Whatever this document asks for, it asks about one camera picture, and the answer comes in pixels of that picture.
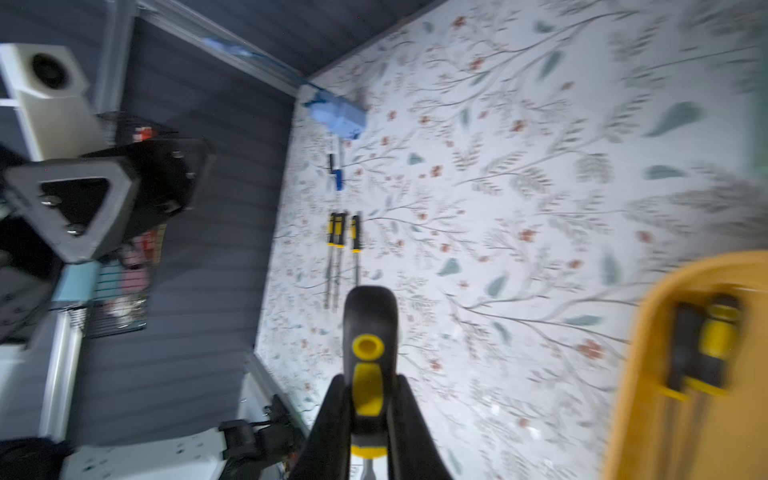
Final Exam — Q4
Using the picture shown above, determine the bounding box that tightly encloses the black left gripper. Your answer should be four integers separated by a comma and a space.
3, 137, 212, 264

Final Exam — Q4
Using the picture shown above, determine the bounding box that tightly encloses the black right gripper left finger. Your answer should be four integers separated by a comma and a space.
289, 374, 352, 480

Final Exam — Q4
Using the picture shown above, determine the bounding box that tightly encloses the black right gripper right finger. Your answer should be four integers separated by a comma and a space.
386, 375, 452, 480

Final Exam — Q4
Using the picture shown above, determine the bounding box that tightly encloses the file tool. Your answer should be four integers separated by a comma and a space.
332, 211, 348, 312
342, 285, 398, 479
350, 214, 362, 287
324, 212, 337, 310

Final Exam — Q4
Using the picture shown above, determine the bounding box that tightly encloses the yellow plastic storage tray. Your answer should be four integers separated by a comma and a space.
602, 250, 767, 479

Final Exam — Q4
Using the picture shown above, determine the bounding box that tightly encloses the black wire wall basket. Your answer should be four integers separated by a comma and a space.
65, 110, 181, 340

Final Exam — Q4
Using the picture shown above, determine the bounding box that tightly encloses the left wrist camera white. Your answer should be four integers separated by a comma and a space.
1, 43, 108, 162

